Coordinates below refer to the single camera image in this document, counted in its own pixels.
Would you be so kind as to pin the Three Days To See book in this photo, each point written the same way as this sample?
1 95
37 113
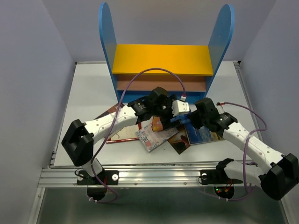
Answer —
180 141

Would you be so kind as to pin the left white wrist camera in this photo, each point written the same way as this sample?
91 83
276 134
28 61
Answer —
179 107

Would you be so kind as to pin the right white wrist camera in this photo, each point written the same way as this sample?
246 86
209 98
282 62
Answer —
220 108

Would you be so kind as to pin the dark sunset paperback book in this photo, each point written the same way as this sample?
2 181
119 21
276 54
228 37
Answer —
112 110

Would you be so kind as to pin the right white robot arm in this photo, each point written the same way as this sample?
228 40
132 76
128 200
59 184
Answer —
275 173

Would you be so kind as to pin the blue Jane Eyre book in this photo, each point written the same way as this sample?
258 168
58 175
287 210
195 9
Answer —
159 124

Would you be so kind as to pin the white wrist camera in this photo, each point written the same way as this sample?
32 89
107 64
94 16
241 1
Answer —
220 108
179 107

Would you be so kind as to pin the aluminium mounting rail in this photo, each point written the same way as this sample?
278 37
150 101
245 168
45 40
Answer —
178 175

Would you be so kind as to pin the blue Animal Farm book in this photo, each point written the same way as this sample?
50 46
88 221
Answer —
200 136

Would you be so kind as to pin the floral Little Women book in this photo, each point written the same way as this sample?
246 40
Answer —
151 140

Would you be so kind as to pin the red bordered cream book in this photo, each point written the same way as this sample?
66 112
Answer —
125 134

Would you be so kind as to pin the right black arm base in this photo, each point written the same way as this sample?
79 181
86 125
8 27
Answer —
224 188

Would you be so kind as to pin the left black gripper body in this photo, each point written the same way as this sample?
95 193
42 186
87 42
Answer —
165 111

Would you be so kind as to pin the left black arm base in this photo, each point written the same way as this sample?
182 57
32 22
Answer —
96 186

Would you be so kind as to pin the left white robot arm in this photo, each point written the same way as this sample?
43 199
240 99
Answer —
80 137

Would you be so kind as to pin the blue and yellow bookshelf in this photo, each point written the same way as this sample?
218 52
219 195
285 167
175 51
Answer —
136 69

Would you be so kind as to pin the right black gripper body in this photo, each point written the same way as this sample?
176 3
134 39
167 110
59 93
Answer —
198 121

